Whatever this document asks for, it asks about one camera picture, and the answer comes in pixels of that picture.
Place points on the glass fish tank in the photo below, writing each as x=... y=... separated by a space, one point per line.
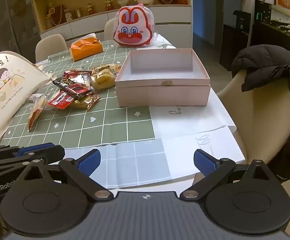
x=280 y=37

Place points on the cream cartoon tote bag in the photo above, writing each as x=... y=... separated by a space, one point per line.
x=4 y=100

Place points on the beige dining chair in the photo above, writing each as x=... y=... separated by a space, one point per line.
x=109 y=30
x=260 y=120
x=49 y=46

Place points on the black puffer jacket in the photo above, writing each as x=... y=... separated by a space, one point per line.
x=267 y=62

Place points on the white paper sheet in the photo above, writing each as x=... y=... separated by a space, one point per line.
x=192 y=120
x=185 y=152

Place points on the small monkey figurine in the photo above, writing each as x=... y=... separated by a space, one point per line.
x=90 y=9
x=108 y=5

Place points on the small glass jar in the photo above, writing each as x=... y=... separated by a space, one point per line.
x=78 y=13
x=68 y=15

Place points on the black water dispenser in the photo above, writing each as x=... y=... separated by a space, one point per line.
x=240 y=30

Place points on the green checked tablecloth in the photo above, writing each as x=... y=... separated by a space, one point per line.
x=104 y=125

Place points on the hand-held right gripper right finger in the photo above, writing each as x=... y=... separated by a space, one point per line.
x=205 y=162

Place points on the red snack stick packet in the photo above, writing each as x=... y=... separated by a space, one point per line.
x=59 y=100

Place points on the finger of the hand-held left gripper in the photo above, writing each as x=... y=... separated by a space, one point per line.
x=34 y=148
x=51 y=152

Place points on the red white rabbit bag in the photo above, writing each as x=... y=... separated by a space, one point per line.
x=132 y=27

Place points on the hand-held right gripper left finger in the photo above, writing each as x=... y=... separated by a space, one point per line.
x=89 y=162

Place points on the dark glass cabinet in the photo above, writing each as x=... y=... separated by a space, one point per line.
x=12 y=25

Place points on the orange tissue box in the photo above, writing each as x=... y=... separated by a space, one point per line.
x=84 y=50

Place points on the pink cardboard box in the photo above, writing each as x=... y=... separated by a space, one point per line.
x=160 y=95

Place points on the clear pastry packet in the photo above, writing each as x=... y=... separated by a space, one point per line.
x=36 y=112

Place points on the black snack packet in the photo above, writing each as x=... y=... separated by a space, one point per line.
x=69 y=86

